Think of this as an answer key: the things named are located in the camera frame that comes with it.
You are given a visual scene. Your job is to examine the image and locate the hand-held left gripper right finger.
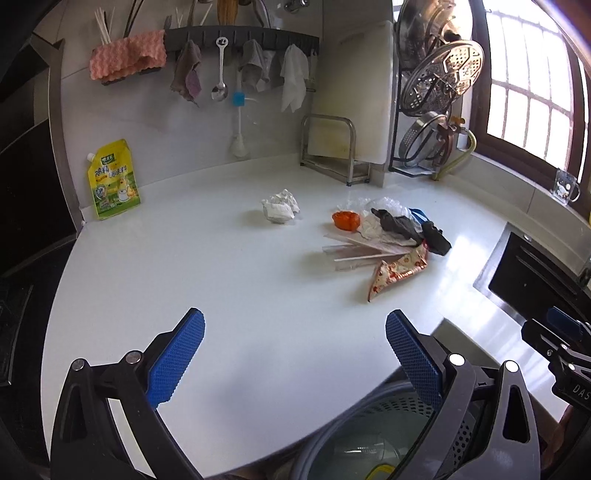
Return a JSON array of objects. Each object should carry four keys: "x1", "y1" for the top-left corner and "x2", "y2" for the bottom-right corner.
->
[{"x1": 385, "y1": 309, "x2": 541, "y2": 480}]

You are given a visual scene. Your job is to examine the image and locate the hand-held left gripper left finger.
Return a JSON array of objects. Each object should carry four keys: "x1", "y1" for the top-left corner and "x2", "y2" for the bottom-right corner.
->
[{"x1": 50, "y1": 307, "x2": 206, "y2": 480}]

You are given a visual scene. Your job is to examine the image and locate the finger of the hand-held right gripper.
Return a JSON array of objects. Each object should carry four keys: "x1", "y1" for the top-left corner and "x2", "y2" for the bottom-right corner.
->
[{"x1": 522, "y1": 307, "x2": 591, "y2": 357}]

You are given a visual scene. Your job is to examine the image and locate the grey perforated bin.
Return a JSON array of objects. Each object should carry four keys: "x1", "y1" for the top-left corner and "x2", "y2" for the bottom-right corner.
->
[{"x1": 293, "y1": 381, "x2": 462, "y2": 480}]

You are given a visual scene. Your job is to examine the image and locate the red patterned snack wrapper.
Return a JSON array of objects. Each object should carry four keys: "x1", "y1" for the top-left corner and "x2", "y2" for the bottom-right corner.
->
[{"x1": 367, "y1": 244, "x2": 431, "y2": 303}]

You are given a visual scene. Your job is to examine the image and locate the wooden chopsticks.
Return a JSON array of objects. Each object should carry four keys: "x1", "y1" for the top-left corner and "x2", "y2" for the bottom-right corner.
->
[{"x1": 322, "y1": 231, "x2": 408, "y2": 273}]

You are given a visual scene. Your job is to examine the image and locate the black wrapper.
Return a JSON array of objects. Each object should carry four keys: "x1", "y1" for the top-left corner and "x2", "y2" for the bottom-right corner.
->
[{"x1": 372, "y1": 209, "x2": 452, "y2": 257}]

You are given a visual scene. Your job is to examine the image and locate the white tissue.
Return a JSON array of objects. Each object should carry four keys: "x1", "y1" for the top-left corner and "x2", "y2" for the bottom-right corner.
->
[{"x1": 358, "y1": 215, "x2": 416, "y2": 246}]

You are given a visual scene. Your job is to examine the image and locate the orange plastic wrapper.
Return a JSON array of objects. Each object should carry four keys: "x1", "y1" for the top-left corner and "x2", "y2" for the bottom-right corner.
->
[{"x1": 331, "y1": 210, "x2": 361, "y2": 230}]

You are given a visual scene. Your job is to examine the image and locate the clear plastic bag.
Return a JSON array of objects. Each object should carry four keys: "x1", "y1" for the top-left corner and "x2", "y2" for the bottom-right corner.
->
[{"x1": 337, "y1": 196, "x2": 419, "y2": 222}]

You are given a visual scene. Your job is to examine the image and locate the white paper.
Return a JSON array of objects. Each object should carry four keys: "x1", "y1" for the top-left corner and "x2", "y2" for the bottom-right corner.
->
[{"x1": 261, "y1": 188, "x2": 301, "y2": 225}]

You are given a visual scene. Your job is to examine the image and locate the dark kitchen sink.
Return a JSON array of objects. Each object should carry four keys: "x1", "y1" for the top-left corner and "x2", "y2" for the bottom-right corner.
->
[{"x1": 473, "y1": 222, "x2": 591, "y2": 324}]

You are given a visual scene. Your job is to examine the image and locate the glass mug with print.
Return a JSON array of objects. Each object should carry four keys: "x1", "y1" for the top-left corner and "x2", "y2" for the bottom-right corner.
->
[{"x1": 551, "y1": 168, "x2": 581, "y2": 204}]

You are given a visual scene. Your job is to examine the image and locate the yellow seasoning pouch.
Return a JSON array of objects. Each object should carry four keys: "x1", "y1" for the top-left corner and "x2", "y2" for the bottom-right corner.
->
[{"x1": 86, "y1": 138, "x2": 141, "y2": 221}]

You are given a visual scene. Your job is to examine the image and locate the metal cutting board stand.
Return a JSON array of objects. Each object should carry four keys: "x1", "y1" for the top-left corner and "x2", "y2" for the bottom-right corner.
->
[{"x1": 300, "y1": 114, "x2": 372, "y2": 185}]

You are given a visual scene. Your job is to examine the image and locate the blue white bottle brush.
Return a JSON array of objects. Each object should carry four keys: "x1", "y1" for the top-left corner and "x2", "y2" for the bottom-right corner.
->
[{"x1": 229, "y1": 74, "x2": 252, "y2": 160}]

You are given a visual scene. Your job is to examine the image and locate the black range hood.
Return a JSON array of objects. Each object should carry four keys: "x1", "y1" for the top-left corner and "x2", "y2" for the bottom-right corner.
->
[{"x1": 0, "y1": 39, "x2": 80, "y2": 278}]

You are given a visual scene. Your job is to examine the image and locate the barred window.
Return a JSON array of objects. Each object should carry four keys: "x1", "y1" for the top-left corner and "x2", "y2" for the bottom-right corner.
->
[{"x1": 466, "y1": 0, "x2": 591, "y2": 174}]

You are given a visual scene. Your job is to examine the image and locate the perforated metal steamer plate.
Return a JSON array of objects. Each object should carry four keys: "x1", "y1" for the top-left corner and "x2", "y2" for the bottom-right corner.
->
[{"x1": 404, "y1": 41, "x2": 485, "y2": 116}]

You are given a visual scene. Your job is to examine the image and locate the white cutting board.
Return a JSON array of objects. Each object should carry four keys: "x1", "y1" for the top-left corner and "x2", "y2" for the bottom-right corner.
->
[{"x1": 307, "y1": 21, "x2": 395, "y2": 164}]

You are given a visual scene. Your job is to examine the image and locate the purple grey rag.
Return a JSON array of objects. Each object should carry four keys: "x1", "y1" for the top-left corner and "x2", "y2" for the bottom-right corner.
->
[{"x1": 170, "y1": 41, "x2": 204, "y2": 107}]

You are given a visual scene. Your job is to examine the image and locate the white rag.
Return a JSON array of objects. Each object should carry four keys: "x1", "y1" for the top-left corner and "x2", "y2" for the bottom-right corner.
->
[{"x1": 280, "y1": 44, "x2": 310, "y2": 114}]

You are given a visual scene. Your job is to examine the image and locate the pink wavy dishcloth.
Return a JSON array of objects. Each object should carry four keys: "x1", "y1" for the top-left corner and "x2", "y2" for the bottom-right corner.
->
[{"x1": 89, "y1": 30, "x2": 167, "y2": 84}]

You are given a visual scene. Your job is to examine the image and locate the large metal pot lid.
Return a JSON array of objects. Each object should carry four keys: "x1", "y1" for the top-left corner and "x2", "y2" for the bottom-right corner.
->
[{"x1": 397, "y1": 0, "x2": 472, "y2": 70}]

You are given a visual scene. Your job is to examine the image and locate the bundle of white chopsticks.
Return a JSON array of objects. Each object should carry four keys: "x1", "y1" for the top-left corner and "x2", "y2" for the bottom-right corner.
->
[{"x1": 95, "y1": 7, "x2": 115, "y2": 47}]

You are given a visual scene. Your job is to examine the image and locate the black wire lid rack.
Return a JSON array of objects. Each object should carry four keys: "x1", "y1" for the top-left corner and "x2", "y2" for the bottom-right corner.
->
[{"x1": 388, "y1": 18, "x2": 462, "y2": 177}]

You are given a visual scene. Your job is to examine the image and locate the yellow gas hose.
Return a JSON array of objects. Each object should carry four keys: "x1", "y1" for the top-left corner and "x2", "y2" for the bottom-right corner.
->
[{"x1": 434, "y1": 131, "x2": 476, "y2": 182}]

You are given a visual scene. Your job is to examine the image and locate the glass lid brown handle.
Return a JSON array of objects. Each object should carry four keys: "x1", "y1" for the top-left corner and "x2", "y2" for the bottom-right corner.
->
[{"x1": 397, "y1": 113, "x2": 459, "y2": 169}]

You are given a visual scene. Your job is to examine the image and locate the metal spoon white handle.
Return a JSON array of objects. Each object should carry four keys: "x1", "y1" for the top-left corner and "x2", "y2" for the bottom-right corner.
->
[{"x1": 211, "y1": 37, "x2": 229, "y2": 102}]

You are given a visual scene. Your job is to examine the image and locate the dark wall hook rail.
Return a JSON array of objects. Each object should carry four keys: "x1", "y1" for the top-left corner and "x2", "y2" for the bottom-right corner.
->
[{"x1": 99, "y1": 25, "x2": 320, "y2": 86}]

